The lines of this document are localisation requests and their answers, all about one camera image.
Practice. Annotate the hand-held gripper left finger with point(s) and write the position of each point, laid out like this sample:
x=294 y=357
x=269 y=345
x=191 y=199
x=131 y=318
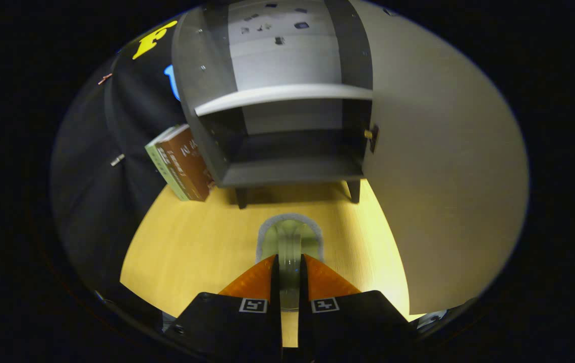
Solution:
x=227 y=327

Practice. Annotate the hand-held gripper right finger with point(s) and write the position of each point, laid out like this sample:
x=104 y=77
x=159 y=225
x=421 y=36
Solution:
x=353 y=327

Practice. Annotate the clear glass cup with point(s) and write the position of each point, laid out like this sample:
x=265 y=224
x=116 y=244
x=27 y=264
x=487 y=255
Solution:
x=290 y=252

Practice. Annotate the beige cabinet door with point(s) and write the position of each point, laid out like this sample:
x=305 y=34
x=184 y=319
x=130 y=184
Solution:
x=444 y=176

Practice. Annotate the grey round coaster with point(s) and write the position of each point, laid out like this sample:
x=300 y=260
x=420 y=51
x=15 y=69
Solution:
x=266 y=227

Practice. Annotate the grey cabinet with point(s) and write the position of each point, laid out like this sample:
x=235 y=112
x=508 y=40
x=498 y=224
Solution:
x=287 y=174

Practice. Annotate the brown book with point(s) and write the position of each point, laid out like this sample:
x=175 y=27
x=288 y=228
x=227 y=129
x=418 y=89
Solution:
x=189 y=166

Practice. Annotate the black backdrop cloth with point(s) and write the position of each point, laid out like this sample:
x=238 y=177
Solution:
x=91 y=201

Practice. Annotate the black door hinge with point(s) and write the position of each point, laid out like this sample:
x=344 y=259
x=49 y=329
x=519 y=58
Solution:
x=372 y=137

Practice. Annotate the pale clothespin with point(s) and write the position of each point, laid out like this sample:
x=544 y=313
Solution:
x=117 y=160

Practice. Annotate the reddish clothespin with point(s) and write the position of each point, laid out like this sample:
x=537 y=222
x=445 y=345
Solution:
x=105 y=78

